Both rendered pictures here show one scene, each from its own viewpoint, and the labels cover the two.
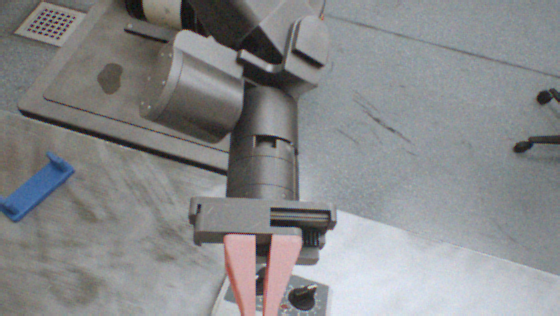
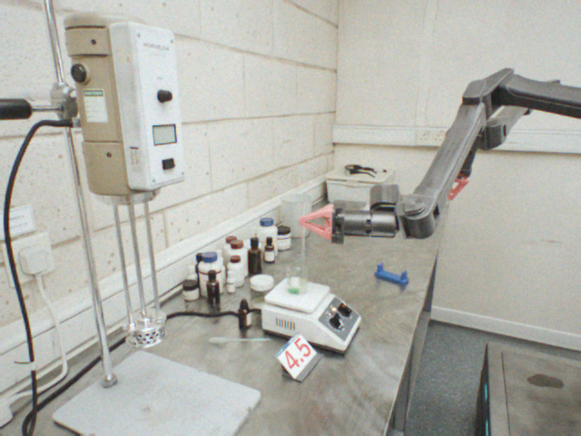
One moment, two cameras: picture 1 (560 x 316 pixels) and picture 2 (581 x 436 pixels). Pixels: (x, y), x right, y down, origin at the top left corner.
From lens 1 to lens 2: 0.83 m
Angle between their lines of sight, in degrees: 85
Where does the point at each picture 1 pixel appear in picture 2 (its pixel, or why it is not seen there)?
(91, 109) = (506, 371)
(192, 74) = (380, 187)
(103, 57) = (564, 376)
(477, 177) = not seen: outside the picture
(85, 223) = (376, 287)
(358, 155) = not seen: outside the picture
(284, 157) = (363, 214)
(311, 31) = (415, 202)
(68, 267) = (355, 285)
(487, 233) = not seen: outside the picture
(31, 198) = (385, 274)
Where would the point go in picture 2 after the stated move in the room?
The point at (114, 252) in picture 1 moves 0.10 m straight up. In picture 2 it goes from (363, 293) to (365, 261)
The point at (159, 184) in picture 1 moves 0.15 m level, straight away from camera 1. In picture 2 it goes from (402, 304) to (452, 298)
